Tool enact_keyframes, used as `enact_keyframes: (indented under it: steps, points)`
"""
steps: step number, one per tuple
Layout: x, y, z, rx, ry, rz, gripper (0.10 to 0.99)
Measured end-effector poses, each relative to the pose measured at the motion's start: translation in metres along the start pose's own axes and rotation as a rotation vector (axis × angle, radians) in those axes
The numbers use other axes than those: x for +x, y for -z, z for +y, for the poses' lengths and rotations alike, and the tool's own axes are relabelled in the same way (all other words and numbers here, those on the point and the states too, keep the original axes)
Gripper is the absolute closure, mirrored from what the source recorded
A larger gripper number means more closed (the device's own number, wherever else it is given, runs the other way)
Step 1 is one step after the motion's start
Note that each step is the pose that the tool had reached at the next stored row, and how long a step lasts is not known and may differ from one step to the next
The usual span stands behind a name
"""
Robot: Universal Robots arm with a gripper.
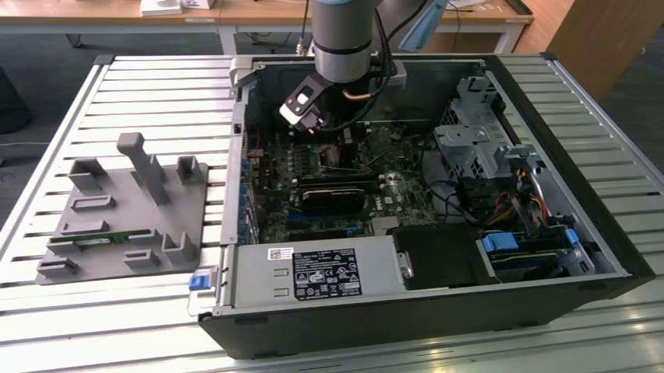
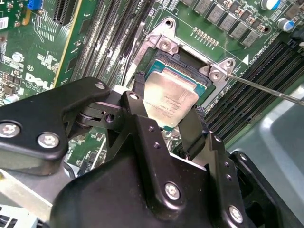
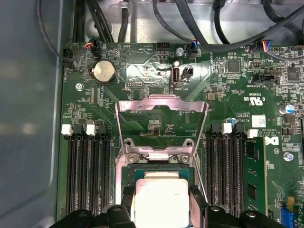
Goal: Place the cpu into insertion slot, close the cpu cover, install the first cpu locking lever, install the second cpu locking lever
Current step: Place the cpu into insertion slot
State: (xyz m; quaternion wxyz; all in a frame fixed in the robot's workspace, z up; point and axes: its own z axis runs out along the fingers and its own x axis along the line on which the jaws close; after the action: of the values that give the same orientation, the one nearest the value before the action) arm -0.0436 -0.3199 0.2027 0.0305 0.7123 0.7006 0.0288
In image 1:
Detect green RAM stick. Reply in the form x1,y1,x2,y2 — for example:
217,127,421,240
74,231,155,247

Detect silver metal bay bracket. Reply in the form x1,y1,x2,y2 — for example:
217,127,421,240
455,75,508,121

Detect pale blue teach pendant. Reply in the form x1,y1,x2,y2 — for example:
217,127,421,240
397,0,448,52

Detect thin wire locking lever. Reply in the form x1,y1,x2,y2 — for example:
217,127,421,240
361,151,384,174

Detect blue disk carrier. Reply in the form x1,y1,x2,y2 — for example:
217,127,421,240
480,229,521,258

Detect yellow orange power wires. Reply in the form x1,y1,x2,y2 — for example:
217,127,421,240
487,190,552,227

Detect silver finned chipset heatsink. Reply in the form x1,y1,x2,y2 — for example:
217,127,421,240
372,217,405,237

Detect RAM slot white clips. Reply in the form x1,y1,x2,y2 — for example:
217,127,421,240
296,177,378,184
297,183,378,190

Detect wooden desk white frame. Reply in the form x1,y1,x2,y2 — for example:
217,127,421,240
0,0,225,47
221,0,536,55

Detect CPU socket metal frame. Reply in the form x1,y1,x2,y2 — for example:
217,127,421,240
314,142,374,175

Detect blue case latch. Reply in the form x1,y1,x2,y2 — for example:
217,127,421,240
189,273,218,291

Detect wooden cabinet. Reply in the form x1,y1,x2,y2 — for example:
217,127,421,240
544,0,664,103

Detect thin cable brass connector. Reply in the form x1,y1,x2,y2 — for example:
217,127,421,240
296,0,313,56

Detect thick black cable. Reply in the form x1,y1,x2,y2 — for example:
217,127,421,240
421,147,481,227

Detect black open PC case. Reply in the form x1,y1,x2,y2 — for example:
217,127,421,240
197,52,656,361

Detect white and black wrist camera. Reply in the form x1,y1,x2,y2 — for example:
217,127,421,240
278,75,334,128

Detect silver disk bay cage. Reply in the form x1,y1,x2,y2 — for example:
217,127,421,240
433,96,513,182

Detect green motherboard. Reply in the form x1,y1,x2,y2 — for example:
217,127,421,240
243,124,442,244

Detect grey power supply unit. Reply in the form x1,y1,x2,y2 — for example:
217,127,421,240
226,243,405,316

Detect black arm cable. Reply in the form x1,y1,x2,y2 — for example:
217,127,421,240
370,0,434,133

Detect grey parts rack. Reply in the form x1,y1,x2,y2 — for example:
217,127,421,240
34,131,211,288

